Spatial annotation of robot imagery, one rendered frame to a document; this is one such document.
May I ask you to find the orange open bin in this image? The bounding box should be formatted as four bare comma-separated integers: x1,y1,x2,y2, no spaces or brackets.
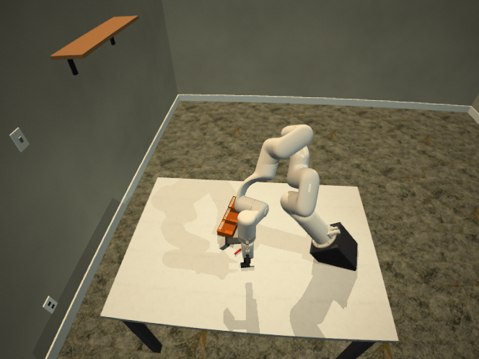
217,196,239,238

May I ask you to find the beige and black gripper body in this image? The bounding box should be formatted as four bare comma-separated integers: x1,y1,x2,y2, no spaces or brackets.
241,240,255,259

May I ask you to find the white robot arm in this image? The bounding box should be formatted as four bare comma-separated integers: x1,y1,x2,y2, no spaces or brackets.
219,125,340,251

